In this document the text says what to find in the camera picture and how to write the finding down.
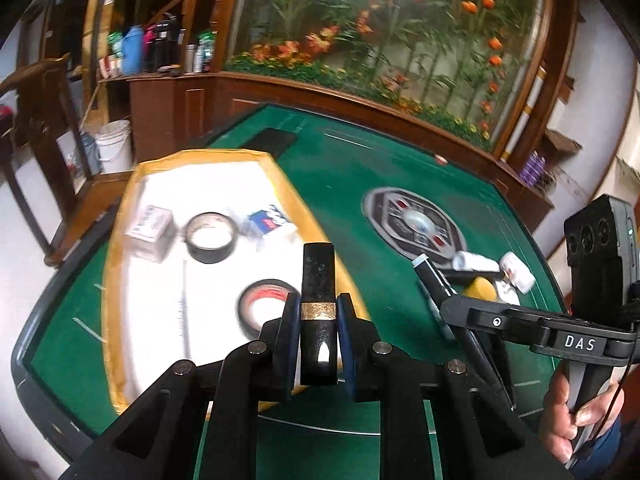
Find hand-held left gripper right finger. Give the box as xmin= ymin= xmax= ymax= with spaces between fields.
xmin=336 ymin=292 xmax=576 ymax=480

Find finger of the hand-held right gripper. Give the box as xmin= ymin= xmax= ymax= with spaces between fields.
xmin=439 ymin=294 xmax=551 ymax=347

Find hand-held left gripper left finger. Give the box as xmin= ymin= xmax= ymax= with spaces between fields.
xmin=57 ymin=292 xmax=302 ymax=480

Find yellow ball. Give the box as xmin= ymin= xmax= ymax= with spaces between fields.
xmin=462 ymin=276 xmax=496 ymax=303

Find white power adapter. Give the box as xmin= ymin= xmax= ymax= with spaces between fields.
xmin=492 ymin=280 xmax=522 ymax=306

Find black tape roll red core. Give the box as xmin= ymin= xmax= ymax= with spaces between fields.
xmin=237 ymin=279 xmax=301 ymax=343

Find white bottle green label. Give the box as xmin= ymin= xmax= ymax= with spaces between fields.
xmin=451 ymin=251 xmax=501 ymax=273

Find white bottle red print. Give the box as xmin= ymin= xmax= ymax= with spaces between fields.
xmin=500 ymin=251 xmax=537 ymax=294

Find black tube gold band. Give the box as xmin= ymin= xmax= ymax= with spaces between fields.
xmin=298 ymin=242 xmax=338 ymax=386

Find blue and white small box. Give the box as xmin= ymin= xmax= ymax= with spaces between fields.
xmin=247 ymin=205 xmax=296 ymax=241

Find yellow-rimmed white tray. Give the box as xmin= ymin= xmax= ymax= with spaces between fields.
xmin=100 ymin=147 xmax=373 ymax=416

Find white pink-edged medicine box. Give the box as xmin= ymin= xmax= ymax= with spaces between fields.
xmin=124 ymin=204 xmax=177 ymax=263

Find person's right forearm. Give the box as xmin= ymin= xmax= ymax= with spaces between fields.
xmin=570 ymin=415 xmax=637 ymax=480

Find person's right hand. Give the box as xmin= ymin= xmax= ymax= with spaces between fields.
xmin=539 ymin=362 xmax=626 ymax=463

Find octagonal table dice panel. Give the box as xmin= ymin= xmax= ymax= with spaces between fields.
xmin=361 ymin=187 xmax=468 ymax=263

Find white pole gold bands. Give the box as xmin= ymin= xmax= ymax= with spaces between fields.
xmin=500 ymin=62 xmax=548 ymax=161

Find black rectangular pad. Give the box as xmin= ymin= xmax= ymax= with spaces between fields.
xmin=255 ymin=127 xmax=298 ymax=156

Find wooden display cabinet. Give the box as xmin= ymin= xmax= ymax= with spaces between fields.
xmin=85 ymin=0 xmax=581 ymax=216

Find white plastic bucket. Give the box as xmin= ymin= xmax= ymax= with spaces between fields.
xmin=94 ymin=120 xmax=133 ymax=176

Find framed picture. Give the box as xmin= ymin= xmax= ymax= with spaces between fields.
xmin=56 ymin=130 xmax=91 ymax=193

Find glass panel with artificial flowers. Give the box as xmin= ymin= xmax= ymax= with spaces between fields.
xmin=222 ymin=0 xmax=556 ymax=153

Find green bottle pack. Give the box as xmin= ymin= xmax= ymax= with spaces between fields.
xmin=197 ymin=32 xmax=218 ymax=73

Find black thermos jug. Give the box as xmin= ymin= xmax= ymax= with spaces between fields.
xmin=152 ymin=17 xmax=181 ymax=71

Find blue thermos jug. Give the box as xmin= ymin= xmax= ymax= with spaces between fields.
xmin=121 ymin=27 xmax=146 ymax=75

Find dark wooden chair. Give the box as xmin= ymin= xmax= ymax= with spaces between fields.
xmin=0 ymin=55 xmax=136 ymax=266

